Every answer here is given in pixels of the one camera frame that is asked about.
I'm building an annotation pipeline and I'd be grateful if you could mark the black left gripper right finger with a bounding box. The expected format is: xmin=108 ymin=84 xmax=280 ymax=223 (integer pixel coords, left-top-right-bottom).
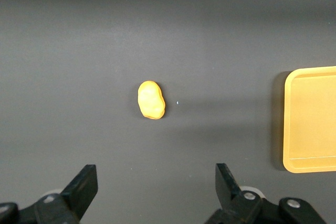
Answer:
xmin=203 ymin=163 xmax=328 ymax=224

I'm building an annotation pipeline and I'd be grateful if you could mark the yellow toy potato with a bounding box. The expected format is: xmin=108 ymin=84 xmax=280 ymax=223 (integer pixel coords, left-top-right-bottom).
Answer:
xmin=137 ymin=80 xmax=166 ymax=120

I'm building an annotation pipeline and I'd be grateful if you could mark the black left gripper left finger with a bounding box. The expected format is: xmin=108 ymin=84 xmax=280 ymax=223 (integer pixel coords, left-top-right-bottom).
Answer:
xmin=0 ymin=164 xmax=99 ymax=224

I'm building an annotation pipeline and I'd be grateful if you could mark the yellow plastic tray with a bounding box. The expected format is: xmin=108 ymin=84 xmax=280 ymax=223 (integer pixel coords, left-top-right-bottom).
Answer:
xmin=282 ymin=66 xmax=336 ymax=174

